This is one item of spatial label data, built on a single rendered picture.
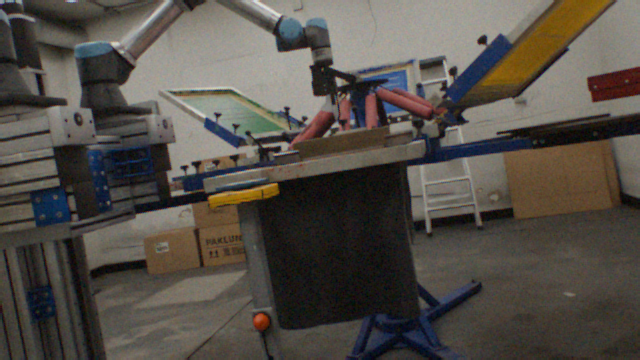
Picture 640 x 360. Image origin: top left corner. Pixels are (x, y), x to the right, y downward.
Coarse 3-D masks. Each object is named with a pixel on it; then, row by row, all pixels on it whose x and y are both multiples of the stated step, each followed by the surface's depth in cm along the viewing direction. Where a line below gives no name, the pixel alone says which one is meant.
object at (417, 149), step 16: (416, 144) 141; (320, 160) 146; (336, 160) 145; (352, 160) 144; (368, 160) 144; (384, 160) 143; (400, 160) 142; (224, 176) 152; (240, 176) 151; (256, 176) 150; (272, 176) 149; (288, 176) 148; (304, 176) 147
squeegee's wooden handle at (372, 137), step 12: (360, 132) 203; (372, 132) 203; (384, 132) 202; (300, 144) 208; (312, 144) 207; (324, 144) 206; (336, 144) 205; (348, 144) 204; (360, 144) 204; (372, 144) 203; (384, 144) 202; (300, 156) 208; (312, 156) 207
